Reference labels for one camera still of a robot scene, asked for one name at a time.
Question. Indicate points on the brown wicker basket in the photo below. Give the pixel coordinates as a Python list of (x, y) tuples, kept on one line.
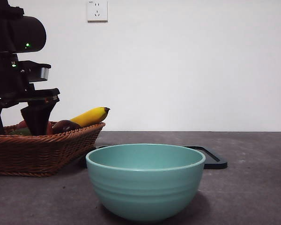
[(37, 154)]

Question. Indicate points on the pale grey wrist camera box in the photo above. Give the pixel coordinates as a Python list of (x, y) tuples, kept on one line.
[(41, 72)]

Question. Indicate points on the dark red plum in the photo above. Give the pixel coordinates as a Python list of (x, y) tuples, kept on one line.
[(65, 127)]

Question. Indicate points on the white wall socket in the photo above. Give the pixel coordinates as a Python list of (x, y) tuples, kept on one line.
[(97, 11)]

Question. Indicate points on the yellow banana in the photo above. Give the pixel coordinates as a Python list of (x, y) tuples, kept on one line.
[(91, 116)]

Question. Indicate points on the red apple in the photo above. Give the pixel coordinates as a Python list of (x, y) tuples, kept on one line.
[(49, 129)]

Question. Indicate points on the teal ceramic bowl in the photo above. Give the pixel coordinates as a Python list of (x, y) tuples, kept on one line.
[(145, 194)]

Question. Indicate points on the green avocado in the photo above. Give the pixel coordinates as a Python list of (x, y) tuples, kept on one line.
[(20, 132)]

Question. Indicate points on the black rectangular tray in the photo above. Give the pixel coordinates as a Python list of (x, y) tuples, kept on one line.
[(219, 164)]

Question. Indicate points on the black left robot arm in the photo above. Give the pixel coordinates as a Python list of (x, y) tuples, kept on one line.
[(18, 32)]

